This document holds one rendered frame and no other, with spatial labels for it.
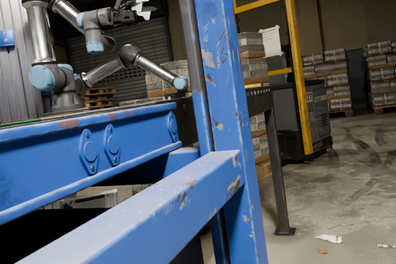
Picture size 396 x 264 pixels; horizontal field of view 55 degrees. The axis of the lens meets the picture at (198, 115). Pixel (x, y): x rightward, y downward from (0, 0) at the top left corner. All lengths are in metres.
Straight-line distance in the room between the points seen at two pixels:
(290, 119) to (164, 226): 3.62
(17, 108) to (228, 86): 1.70
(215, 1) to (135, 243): 0.44
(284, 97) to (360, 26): 5.53
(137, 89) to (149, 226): 10.30
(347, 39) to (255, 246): 8.68
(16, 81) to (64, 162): 1.74
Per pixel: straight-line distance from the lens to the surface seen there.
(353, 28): 9.29
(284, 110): 3.98
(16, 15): 2.27
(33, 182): 0.46
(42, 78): 1.88
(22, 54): 2.23
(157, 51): 10.36
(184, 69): 2.70
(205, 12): 0.67
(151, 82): 2.88
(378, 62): 7.57
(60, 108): 1.99
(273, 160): 2.07
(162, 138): 0.72
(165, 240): 0.39
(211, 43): 0.66
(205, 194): 0.48
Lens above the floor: 0.80
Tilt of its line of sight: 3 degrees down
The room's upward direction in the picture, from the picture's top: 8 degrees counter-clockwise
